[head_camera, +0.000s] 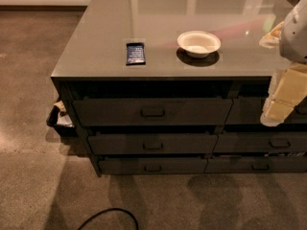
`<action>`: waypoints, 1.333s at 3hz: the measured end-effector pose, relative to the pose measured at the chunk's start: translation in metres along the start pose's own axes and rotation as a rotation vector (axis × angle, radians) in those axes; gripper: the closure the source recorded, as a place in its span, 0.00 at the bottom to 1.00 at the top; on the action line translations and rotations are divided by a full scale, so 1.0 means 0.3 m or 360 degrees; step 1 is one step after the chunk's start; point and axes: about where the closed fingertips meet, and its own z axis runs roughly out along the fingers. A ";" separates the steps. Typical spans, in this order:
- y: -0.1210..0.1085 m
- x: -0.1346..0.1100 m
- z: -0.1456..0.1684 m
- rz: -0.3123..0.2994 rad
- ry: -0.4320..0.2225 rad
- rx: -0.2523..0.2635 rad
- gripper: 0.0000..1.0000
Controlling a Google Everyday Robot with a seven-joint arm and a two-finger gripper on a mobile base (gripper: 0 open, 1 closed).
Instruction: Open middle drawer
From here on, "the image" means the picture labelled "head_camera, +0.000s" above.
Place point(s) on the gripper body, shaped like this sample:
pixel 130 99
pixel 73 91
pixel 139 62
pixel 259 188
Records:
pixel 295 37

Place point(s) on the drawer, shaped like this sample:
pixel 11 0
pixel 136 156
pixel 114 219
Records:
pixel 158 165
pixel 159 143
pixel 248 110
pixel 257 164
pixel 233 142
pixel 152 112

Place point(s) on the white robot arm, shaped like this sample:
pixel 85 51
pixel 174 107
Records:
pixel 290 35

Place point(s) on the dark grey drawer cabinet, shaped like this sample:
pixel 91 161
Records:
pixel 93 64

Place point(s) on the white bowl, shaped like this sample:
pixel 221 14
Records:
pixel 198 44

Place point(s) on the black bin with trash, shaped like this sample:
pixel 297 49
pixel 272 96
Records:
pixel 60 121

